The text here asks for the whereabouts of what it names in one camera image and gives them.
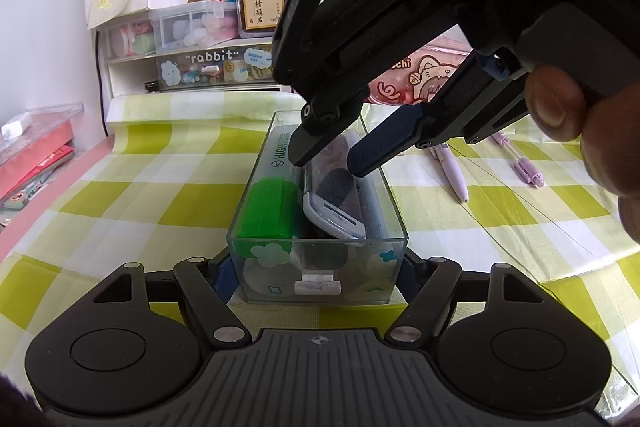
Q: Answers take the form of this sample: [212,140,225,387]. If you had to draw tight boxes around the purple cartoon pen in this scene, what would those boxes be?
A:
[431,143,469,202]

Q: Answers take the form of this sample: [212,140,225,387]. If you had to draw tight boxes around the green cap highlighter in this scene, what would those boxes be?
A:
[233,124,302,239]

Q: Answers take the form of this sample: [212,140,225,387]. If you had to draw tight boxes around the light blue grey pen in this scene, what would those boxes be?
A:
[360,174,394,239]

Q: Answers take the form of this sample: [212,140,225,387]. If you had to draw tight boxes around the black white case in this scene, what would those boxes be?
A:
[301,128,369,241]

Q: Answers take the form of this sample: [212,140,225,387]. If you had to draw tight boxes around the clear plastic organizer tray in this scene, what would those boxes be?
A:
[228,112,408,305]

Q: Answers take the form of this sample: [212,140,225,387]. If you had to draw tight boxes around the lilac clear mechanical pencil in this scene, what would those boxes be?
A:
[491,131,544,188]

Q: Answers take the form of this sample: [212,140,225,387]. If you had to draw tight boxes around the black grey marker pen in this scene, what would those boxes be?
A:
[300,225,348,270]

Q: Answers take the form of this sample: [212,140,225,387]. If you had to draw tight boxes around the person's right hand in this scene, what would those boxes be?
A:
[525,66,640,241]

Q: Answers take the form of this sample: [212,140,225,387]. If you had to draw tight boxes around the pink cat pencil case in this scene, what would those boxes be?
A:
[368,25,471,106]

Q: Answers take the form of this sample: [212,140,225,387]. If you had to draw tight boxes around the white drawer organizer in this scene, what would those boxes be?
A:
[98,26,279,96]

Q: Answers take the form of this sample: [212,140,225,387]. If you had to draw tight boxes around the clear stacked storage box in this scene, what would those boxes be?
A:
[99,1,239,60]

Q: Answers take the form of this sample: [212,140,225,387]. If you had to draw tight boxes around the black power cable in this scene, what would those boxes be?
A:
[94,31,111,138]

